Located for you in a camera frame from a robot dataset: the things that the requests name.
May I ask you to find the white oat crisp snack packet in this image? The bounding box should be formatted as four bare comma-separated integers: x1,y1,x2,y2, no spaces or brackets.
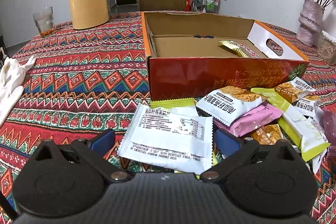
196,86,266,126

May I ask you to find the pink snack packet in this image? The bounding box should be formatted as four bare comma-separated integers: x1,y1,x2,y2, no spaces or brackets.
214,102,283,137

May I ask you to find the white snack packet back side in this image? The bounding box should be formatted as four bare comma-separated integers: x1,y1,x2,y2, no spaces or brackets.
117,104,213,175

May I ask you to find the green white snack packet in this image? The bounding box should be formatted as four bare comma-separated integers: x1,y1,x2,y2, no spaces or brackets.
251,88,330,161

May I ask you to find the yellow green packet edge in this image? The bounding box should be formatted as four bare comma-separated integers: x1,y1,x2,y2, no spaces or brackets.
150,98,195,109

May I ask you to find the colourful patterned tablecloth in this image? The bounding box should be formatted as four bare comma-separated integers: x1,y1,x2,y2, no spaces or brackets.
0,11,336,224

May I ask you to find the small white orange snack packet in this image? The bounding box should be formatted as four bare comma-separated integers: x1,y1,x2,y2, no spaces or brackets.
293,95,319,117

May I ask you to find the yellow snack packet in box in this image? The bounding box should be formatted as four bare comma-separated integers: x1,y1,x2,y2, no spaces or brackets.
219,40,260,59

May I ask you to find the red orange cardboard box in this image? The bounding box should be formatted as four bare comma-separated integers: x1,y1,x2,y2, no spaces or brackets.
141,12,310,101

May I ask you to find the purple snack packet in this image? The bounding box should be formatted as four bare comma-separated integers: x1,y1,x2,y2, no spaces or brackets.
322,111,336,158

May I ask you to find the white cloth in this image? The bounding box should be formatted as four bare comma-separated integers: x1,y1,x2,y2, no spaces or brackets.
0,55,36,126

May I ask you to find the glass cup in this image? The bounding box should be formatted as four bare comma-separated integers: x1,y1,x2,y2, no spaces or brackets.
33,6,55,38

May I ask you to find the pink textured vase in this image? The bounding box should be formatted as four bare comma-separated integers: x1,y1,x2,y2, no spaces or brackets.
296,0,325,47

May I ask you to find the wire rack with bottles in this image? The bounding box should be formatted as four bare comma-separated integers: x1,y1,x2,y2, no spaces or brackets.
192,0,221,14

